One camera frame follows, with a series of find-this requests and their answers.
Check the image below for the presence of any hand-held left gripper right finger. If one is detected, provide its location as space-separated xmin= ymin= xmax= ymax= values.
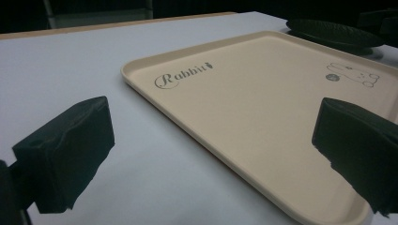
xmin=311 ymin=97 xmax=398 ymax=218

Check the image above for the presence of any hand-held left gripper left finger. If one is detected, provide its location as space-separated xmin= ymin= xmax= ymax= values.
xmin=8 ymin=96 xmax=115 ymax=215

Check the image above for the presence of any beige plastic tray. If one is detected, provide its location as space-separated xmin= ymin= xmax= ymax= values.
xmin=120 ymin=30 xmax=398 ymax=225

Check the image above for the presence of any black round dish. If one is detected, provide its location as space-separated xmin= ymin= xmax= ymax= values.
xmin=285 ymin=18 xmax=385 ymax=56

